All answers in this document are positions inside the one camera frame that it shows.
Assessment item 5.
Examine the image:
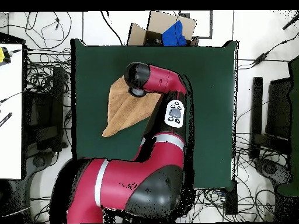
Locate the black box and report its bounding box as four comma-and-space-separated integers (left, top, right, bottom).
224, 181, 238, 215

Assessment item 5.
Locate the yellow black tool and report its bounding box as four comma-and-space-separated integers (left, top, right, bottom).
0, 47, 12, 64

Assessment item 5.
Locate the orange terry towel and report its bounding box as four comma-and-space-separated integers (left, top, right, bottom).
102, 75, 162, 138

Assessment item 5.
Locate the black bar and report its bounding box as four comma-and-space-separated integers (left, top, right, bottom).
0, 112, 13, 128

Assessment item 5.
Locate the black cable tangle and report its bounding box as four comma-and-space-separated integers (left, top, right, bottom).
234, 132, 277, 222
25, 47, 71, 96

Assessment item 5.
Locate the blue cloth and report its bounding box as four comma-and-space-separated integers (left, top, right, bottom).
161, 20, 187, 47

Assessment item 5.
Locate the black upright post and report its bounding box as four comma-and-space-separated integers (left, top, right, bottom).
249, 76, 263, 159

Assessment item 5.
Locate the black power adapter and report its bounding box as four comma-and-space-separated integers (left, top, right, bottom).
253, 52, 270, 67

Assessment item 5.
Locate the dark green table cloth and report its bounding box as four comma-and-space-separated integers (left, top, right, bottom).
70, 38, 239, 190

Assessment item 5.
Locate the dark green draped cloth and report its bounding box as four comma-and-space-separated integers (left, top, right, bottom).
276, 57, 299, 197

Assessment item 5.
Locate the white table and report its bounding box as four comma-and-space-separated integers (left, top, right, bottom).
0, 43, 24, 180

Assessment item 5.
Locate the black equipment stand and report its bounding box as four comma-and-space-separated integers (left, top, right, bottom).
23, 66, 65, 152

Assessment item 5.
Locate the brown cardboard box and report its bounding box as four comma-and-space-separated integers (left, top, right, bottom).
127, 10, 200, 47

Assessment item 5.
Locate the black floor frame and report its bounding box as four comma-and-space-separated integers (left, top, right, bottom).
178, 10, 213, 40

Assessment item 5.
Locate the black rod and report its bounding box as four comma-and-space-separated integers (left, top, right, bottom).
281, 13, 299, 30

